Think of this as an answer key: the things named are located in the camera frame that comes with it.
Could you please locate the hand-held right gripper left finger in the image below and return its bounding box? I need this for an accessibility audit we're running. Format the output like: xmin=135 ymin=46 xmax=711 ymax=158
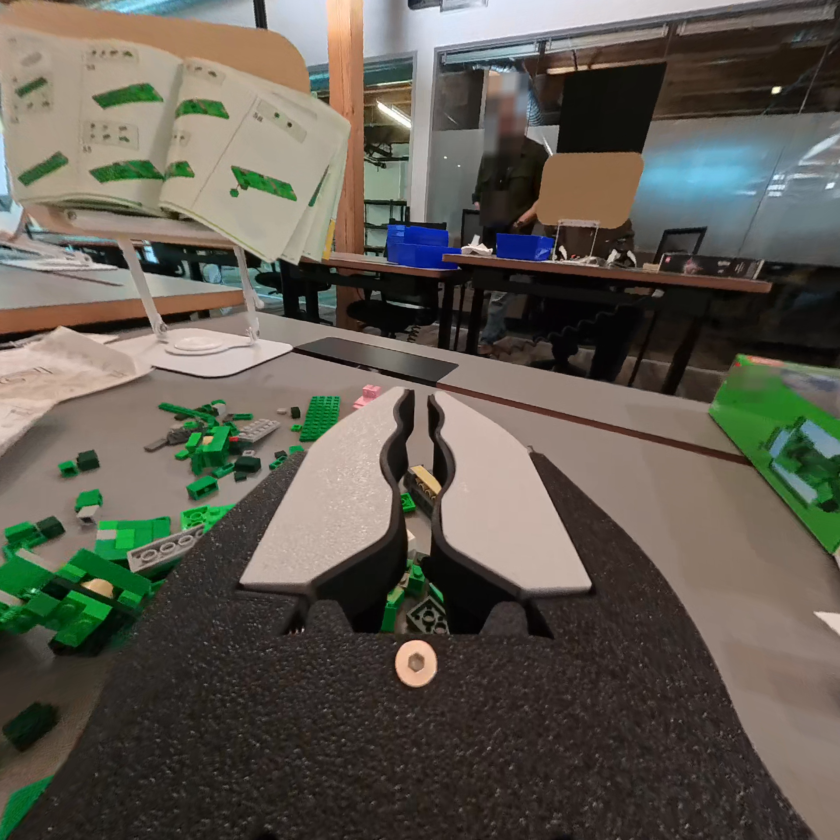
xmin=239 ymin=386 xmax=416 ymax=634

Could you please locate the pile of green toy bricks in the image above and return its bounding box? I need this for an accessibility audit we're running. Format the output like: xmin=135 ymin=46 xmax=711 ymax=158
xmin=0 ymin=394 xmax=454 ymax=840

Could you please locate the green toy brick box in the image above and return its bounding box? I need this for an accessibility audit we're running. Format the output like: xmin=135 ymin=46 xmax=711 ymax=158
xmin=709 ymin=354 xmax=840 ymax=555

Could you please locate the long wooden table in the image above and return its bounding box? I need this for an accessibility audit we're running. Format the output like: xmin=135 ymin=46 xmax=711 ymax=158
xmin=443 ymin=252 xmax=774 ymax=396

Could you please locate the green studded plate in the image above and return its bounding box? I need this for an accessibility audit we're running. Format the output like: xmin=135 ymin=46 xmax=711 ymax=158
xmin=299 ymin=395 xmax=342 ymax=442

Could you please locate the grey desk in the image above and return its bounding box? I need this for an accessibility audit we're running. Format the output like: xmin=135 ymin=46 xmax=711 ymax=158
xmin=0 ymin=311 xmax=840 ymax=840

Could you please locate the dark green loose brick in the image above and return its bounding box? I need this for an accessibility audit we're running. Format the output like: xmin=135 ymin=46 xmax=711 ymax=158
xmin=2 ymin=702 xmax=59 ymax=752

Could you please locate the single blue bin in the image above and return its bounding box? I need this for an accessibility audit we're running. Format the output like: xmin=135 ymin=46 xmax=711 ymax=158
xmin=496 ymin=232 xmax=556 ymax=261

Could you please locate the stack of blue bins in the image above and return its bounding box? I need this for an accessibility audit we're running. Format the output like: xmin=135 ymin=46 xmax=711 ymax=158
xmin=386 ymin=224 xmax=462 ymax=269

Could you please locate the white printed paper sheet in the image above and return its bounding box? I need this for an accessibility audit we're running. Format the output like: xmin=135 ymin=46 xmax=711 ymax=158
xmin=0 ymin=326 xmax=155 ymax=455

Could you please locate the clear acrylic stand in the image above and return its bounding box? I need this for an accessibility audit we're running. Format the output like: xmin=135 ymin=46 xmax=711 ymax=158
xmin=556 ymin=219 xmax=600 ymax=261

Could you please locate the white book stand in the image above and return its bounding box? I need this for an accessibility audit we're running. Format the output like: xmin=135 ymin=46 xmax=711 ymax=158
xmin=26 ymin=203 xmax=294 ymax=378

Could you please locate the black flat box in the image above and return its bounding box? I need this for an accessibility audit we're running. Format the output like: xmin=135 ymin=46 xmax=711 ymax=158
xmin=658 ymin=252 xmax=766 ymax=280

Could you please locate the open brick instruction booklet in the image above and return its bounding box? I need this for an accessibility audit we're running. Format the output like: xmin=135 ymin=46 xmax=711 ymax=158
xmin=0 ymin=26 xmax=352 ymax=265

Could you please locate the wooden post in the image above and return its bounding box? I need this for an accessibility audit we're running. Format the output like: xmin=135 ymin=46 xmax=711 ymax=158
xmin=326 ymin=0 xmax=366 ymax=329

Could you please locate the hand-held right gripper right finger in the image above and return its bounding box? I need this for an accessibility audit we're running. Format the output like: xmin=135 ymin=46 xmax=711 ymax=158
xmin=427 ymin=391 xmax=593 ymax=634

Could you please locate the tan and black brick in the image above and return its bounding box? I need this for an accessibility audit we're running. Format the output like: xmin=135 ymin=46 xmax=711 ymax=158
xmin=403 ymin=465 xmax=442 ymax=519

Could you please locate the black wall panel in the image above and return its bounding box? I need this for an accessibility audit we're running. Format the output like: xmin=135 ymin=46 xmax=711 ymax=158
xmin=558 ymin=62 xmax=668 ymax=156

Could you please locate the grey wood-edged table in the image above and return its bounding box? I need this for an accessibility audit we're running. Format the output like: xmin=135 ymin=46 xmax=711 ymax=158
xmin=0 ymin=262 xmax=247 ymax=337

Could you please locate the large grey studded plate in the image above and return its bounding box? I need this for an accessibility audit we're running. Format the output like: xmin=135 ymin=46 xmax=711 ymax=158
xmin=127 ymin=525 xmax=206 ymax=573

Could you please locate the dark grey square brick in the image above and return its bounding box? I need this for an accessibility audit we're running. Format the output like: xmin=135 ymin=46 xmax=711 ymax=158
xmin=405 ymin=599 xmax=451 ymax=635

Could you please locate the black office chair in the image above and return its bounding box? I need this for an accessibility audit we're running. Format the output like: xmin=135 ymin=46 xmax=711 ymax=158
xmin=346 ymin=298 xmax=422 ymax=342

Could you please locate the black desk cable cover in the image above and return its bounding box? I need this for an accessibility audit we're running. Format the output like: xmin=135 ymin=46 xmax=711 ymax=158
xmin=293 ymin=337 xmax=459 ymax=387

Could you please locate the small wooden table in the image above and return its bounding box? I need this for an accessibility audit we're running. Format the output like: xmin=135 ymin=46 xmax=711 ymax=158
xmin=298 ymin=252 xmax=470 ymax=350

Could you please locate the green brick assembly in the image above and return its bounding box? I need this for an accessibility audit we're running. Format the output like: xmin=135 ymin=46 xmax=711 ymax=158
xmin=0 ymin=548 xmax=156 ymax=657

